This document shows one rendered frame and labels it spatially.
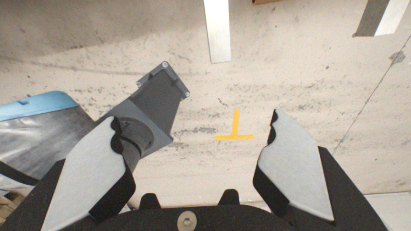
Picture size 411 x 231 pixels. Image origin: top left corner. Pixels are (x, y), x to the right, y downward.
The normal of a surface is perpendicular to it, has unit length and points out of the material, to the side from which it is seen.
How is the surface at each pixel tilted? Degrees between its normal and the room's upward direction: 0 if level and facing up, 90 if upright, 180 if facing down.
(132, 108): 0
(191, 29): 0
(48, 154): 60
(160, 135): 0
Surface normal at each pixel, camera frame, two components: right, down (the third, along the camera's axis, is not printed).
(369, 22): -0.99, 0.15
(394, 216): -0.04, -0.85
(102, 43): 0.04, 0.51
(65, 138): 0.83, 0.00
